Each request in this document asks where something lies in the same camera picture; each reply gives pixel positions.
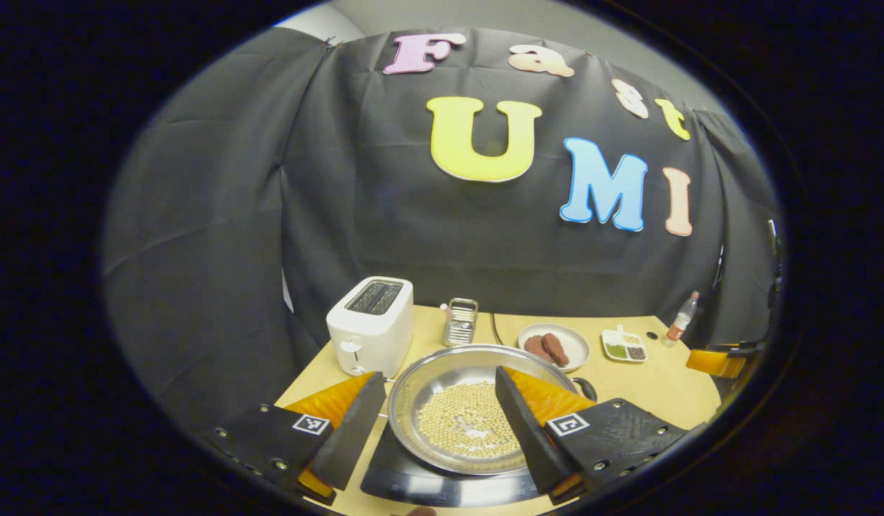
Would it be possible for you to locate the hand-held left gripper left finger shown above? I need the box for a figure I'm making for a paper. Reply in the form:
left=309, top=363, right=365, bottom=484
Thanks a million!
left=202, top=371, right=388, bottom=506

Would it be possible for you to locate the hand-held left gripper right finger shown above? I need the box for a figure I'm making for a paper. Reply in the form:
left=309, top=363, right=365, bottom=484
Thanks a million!
left=494, top=365, right=690, bottom=506

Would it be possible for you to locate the black induction cooktop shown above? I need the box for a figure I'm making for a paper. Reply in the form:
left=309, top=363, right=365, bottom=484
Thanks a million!
left=360, top=426, right=550, bottom=508

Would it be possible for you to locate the stainless steel pot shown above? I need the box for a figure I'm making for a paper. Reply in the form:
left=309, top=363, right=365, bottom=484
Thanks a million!
left=387, top=343, right=598, bottom=477

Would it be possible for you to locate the pile of soybeans in pot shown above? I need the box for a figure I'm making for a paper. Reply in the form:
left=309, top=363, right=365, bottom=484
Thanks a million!
left=415, top=381, right=522, bottom=459

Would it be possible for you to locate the clear water bottle red label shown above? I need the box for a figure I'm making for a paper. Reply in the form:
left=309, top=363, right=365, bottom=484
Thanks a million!
left=662, top=290, right=701, bottom=348

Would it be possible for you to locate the white divided dish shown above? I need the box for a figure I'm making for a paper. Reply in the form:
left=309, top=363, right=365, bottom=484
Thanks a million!
left=601, top=325, right=648, bottom=364

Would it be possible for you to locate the white toaster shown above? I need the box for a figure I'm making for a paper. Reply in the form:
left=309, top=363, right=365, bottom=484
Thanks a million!
left=326, top=276, right=415, bottom=378

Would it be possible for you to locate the round white plate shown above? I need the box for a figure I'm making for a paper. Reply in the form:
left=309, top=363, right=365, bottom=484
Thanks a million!
left=517, top=322, right=591, bottom=373

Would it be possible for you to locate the black backdrop cloth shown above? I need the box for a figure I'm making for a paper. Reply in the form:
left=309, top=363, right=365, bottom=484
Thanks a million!
left=102, top=27, right=783, bottom=438

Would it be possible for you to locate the small wire basket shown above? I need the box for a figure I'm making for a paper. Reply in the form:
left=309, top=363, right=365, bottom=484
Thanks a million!
left=443, top=297, right=479, bottom=348

